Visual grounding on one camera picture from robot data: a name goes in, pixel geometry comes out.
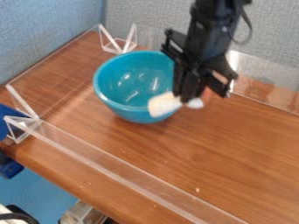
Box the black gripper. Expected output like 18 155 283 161
162 0 239 103

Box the white and brown toy mushroom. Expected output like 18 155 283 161
148 92 204 117

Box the blue bowl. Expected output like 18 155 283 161
92 50 174 124

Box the clear acrylic barrier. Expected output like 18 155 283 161
0 30 299 224

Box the clear plastic object under table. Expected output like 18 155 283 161
59 200 108 224

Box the blue clamp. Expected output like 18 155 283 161
0 103 24 179

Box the black and white object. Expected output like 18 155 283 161
0 204 40 224

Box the black cable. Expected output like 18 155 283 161
228 0 255 46

